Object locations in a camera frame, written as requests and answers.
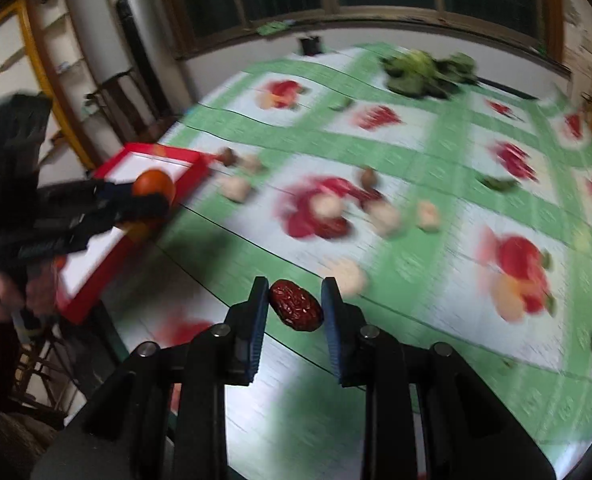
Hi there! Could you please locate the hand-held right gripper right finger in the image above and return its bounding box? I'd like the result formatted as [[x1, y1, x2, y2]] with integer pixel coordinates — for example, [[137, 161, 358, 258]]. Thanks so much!
[[321, 277, 556, 480]]

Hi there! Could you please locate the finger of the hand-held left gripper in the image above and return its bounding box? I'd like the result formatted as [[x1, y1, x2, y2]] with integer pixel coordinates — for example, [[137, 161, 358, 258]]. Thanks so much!
[[93, 179, 140, 200], [107, 195, 171, 226]]

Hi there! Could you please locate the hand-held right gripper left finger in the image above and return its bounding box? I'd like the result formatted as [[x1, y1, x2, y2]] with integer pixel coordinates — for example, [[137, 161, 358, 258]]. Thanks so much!
[[28, 276, 269, 480]]

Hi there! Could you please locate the orange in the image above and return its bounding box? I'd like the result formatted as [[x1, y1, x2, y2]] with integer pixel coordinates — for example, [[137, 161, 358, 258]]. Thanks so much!
[[125, 220, 153, 242], [132, 169, 177, 206]]

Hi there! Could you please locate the red date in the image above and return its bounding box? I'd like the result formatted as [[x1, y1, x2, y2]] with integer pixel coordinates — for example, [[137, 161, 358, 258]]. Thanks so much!
[[268, 280, 325, 332]]

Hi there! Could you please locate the red shallow box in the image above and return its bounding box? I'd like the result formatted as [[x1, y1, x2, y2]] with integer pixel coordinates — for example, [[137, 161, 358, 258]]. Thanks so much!
[[56, 142, 211, 326]]

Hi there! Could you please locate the dark wooden armchair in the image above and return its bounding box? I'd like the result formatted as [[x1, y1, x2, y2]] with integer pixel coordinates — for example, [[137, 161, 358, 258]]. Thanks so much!
[[83, 67, 177, 143]]

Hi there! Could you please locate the standing air conditioner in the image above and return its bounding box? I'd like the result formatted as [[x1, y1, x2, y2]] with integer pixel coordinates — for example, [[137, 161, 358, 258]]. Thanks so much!
[[107, 0, 191, 126]]

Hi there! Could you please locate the wooden slatted chair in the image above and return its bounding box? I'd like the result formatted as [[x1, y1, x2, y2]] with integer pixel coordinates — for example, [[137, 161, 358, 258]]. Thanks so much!
[[6, 330, 77, 426]]

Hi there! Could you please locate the green printed tablecloth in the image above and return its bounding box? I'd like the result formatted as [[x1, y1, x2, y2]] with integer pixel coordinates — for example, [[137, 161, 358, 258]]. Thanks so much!
[[111, 42, 592, 480]]

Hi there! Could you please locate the green cloth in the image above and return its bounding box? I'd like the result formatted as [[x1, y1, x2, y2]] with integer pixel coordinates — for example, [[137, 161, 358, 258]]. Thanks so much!
[[256, 20, 294, 36]]

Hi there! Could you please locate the pile of leafy greens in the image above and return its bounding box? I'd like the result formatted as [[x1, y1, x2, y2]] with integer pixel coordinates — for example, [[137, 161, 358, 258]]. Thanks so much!
[[380, 50, 479, 100]]

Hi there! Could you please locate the yellow framed wall shelf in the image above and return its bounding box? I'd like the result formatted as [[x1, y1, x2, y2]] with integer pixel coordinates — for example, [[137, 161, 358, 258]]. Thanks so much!
[[0, 0, 102, 171]]

